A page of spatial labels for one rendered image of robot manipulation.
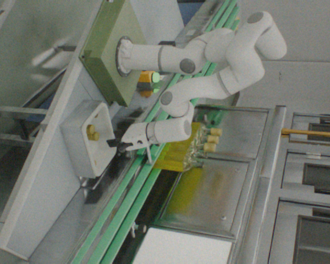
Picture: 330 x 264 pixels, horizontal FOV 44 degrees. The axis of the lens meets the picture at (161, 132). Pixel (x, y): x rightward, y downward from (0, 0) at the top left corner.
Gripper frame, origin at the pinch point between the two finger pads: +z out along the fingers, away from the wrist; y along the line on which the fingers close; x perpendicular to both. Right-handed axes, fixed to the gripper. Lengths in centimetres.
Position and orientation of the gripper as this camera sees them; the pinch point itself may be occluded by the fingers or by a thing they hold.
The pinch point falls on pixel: (115, 138)
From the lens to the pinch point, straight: 147.0
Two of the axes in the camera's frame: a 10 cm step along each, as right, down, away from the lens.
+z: -8.6, 1.2, 5.0
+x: -3.8, -8.0, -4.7
